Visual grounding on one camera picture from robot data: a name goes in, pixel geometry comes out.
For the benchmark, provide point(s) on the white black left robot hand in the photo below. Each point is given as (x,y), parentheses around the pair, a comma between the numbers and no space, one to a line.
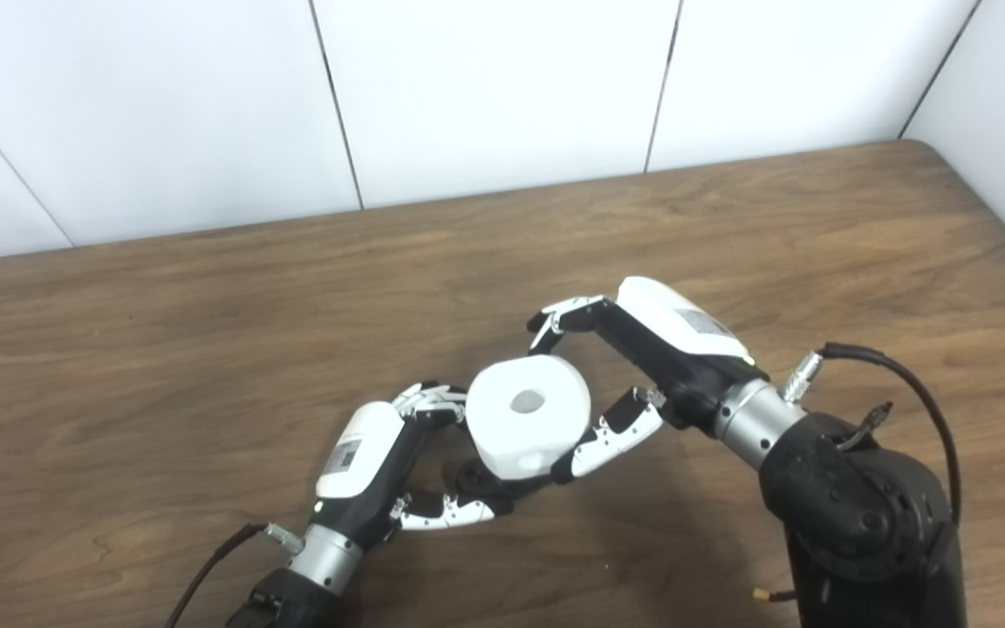
(358,453)

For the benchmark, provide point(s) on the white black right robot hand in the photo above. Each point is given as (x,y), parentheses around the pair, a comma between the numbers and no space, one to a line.
(686,349)

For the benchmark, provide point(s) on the black flanged holder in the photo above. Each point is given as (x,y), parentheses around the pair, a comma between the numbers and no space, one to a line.
(478,481)

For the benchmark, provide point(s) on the round white plastic piece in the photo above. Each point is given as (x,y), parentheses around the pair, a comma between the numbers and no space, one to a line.
(511,436)

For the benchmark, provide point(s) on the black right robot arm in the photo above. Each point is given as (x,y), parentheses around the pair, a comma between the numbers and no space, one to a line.
(869,532)

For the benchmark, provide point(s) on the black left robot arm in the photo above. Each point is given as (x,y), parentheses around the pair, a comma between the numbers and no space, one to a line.
(293,606)

